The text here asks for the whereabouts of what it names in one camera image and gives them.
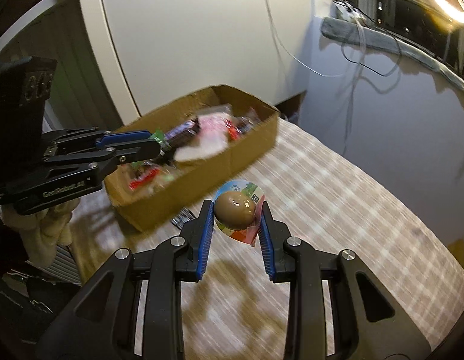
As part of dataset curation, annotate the red packaged dates snack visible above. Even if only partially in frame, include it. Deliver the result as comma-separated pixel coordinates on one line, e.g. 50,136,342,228
124,160,181,193

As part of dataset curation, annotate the green round candy packet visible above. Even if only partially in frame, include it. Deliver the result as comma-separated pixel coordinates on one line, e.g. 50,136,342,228
150,128,171,151

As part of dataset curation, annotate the large Snickers bar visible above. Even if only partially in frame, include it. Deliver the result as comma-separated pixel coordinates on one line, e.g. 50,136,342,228
164,119,200,149

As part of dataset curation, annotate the black white candy packet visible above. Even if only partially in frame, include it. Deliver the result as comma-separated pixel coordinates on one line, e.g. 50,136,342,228
170,207,197,230

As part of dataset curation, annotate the packaged bread slice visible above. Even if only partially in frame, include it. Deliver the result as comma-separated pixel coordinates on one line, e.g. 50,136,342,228
173,103,240,164

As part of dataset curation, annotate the dark chocolate cake packet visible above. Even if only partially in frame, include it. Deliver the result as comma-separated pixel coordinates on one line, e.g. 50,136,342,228
226,107,261,141

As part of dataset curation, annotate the packaged braised egg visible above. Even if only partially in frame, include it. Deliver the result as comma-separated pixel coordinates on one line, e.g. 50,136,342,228
213,180,265,246

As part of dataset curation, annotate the gloved left hand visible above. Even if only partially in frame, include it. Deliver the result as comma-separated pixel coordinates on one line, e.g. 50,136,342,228
1,198,81,268

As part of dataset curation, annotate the brown cardboard box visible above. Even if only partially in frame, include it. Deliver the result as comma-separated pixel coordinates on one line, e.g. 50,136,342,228
104,85,279,232

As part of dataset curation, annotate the white radiator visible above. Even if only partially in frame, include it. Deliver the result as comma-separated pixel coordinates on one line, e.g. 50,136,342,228
28,245,81,286

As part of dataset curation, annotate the plaid pink tablecloth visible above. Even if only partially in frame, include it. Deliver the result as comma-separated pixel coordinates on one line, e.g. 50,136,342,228
68,117,464,360

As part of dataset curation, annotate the white power strip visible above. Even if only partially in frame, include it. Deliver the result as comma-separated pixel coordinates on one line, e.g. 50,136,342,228
333,0,367,24

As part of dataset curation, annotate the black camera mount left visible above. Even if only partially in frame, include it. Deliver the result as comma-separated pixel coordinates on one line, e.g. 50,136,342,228
0,56,57,180

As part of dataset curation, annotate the white cable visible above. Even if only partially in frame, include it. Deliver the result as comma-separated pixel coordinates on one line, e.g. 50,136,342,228
258,0,368,80

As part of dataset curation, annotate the black cable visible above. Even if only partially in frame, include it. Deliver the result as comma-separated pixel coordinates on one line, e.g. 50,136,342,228
334,0,404,77

